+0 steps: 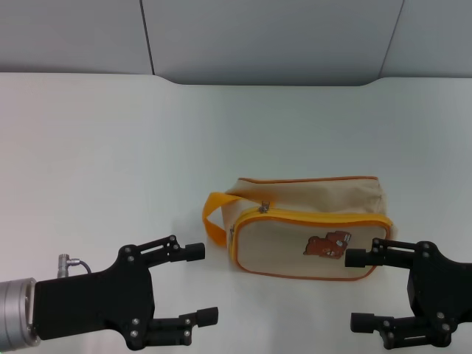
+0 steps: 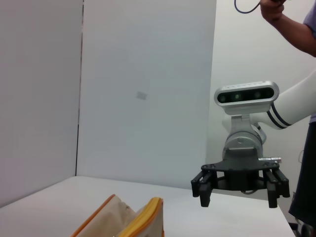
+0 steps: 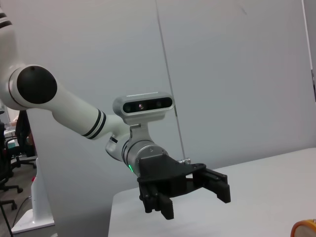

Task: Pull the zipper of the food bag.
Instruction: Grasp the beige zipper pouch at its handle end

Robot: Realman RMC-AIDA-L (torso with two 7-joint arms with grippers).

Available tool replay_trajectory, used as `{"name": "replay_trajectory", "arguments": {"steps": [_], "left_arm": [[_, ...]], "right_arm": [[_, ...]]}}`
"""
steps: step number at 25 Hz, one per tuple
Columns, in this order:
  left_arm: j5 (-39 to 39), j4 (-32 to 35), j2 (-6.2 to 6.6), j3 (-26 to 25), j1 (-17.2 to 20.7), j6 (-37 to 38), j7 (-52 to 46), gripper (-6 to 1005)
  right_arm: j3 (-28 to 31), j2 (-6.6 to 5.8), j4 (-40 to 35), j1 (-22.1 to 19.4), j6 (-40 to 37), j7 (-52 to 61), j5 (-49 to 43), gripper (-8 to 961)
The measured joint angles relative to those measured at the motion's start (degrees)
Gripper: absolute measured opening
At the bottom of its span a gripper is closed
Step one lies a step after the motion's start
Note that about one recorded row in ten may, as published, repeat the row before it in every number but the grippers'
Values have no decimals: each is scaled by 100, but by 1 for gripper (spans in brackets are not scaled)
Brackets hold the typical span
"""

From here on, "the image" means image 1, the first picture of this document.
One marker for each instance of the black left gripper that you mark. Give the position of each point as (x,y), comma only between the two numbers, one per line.
(92,302)

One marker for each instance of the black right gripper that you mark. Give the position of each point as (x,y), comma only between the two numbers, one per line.
(442,287)

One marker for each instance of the beige orange bear food bag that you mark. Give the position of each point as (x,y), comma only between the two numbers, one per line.
(280,247)

